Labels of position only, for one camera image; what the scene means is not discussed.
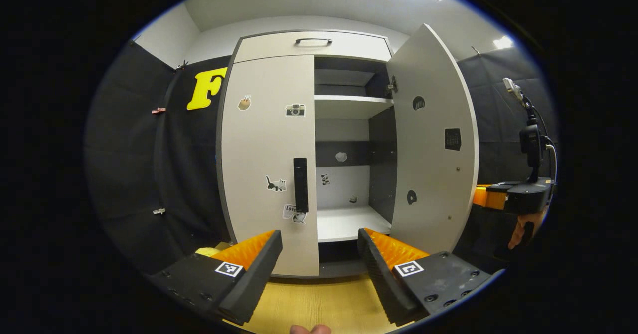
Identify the white cabinet shelf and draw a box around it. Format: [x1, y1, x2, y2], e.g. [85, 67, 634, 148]
[314, 95, 395, 121]

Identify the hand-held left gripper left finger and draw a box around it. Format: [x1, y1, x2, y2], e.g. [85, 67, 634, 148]
[147, 230, 283, 326]

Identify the white top drawer front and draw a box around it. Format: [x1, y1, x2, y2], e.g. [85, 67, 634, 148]
[233, 30, 394, 64]

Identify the white cabinet bottom board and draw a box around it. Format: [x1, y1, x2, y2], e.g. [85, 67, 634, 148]
[317, 205, 393, 244]

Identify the white double-door shoe cabinet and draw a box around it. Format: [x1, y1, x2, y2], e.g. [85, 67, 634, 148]
[215, 29, 399, 279]

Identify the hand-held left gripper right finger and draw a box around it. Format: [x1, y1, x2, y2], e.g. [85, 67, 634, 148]
[357, 228, 494, 327]

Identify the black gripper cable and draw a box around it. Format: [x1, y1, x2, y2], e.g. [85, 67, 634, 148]
[521, 95, 558, 180]

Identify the white door with cherry sticker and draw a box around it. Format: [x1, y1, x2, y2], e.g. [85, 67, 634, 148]
[386, 23, 480, 256]

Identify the white door with camera sticker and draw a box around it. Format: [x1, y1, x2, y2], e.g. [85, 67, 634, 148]
[219, 55, 320, 278]

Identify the black door handle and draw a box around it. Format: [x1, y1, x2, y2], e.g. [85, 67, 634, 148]
[293, 158, 309, 213]

